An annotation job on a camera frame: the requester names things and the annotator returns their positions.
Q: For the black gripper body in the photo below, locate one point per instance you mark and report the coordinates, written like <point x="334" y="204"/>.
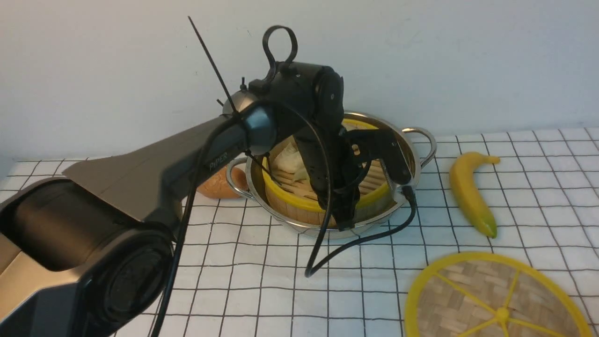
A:
<point x="330" y="159"/>

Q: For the yellow rimmed bamboo steamer basket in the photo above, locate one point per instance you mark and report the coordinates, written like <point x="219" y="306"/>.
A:
<point x="296" y="199"/>

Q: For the yellow woven bamboo steamer lid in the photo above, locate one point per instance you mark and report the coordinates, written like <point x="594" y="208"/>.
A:
<point x="480" y="294"/>

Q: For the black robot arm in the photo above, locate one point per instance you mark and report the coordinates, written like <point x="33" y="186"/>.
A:
<point x="85" y="253"/>

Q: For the stainless steel pot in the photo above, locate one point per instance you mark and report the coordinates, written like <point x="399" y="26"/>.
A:
<point x="418" y="146"/>

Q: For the white folded dumpling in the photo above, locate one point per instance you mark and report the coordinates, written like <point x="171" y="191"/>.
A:
<point x="290" y="161"/>

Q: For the brown bread roll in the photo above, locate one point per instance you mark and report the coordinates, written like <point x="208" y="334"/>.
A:
<point x="217" y="187"/>

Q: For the yellow banana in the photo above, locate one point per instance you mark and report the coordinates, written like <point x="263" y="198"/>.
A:
<point x="467" y="195"/>

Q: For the white black grid tablecloth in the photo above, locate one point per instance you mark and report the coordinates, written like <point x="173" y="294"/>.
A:
<point x="242" y="273"/>

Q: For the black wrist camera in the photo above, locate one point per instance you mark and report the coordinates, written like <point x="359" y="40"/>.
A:
<point x="381" y="145"/>

